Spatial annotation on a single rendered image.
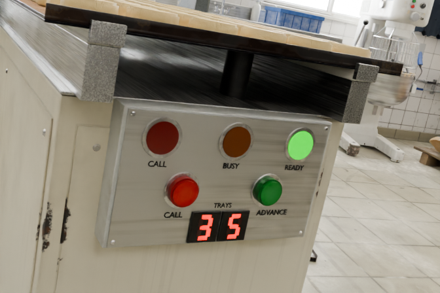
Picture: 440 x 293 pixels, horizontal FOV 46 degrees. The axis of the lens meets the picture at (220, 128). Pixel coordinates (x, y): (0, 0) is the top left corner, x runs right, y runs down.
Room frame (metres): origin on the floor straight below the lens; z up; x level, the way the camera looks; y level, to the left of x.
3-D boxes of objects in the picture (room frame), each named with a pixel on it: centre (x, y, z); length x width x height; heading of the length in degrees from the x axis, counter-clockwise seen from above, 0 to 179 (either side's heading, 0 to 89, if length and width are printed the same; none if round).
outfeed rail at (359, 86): (1.44, 0.36, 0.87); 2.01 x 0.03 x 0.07; 30
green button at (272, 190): (0.53, -0.06, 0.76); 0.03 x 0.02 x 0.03; 120
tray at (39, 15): (0.77, 0.13, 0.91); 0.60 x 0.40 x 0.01; 31
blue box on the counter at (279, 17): (4.32, -0.40, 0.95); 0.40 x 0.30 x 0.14; 113
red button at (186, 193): (0.48, 0.02, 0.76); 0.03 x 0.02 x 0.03; 120
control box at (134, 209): (0.52, -0.01, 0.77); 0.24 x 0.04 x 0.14; 120
